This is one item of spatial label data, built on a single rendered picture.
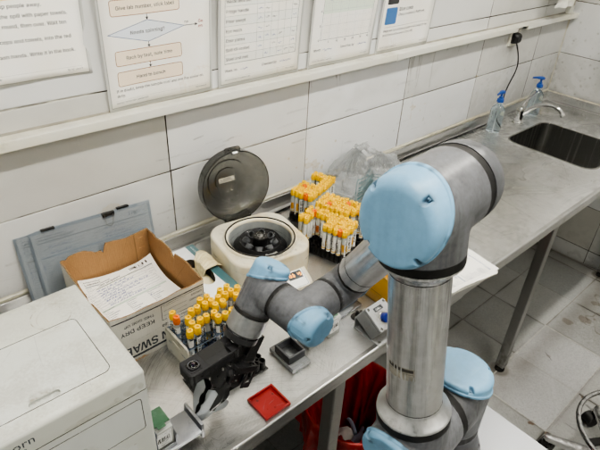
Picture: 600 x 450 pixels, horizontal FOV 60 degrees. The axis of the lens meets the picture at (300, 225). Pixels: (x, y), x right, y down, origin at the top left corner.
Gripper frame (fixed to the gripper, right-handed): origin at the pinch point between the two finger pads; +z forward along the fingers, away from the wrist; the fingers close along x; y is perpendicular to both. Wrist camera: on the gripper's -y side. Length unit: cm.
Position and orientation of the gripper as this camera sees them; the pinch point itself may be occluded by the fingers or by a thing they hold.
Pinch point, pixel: (195, 415)
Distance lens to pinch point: 113.9
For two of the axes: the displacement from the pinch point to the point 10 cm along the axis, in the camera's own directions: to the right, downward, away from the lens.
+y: 6.3, 1.3, 7.7
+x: -6.6, -4.3, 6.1
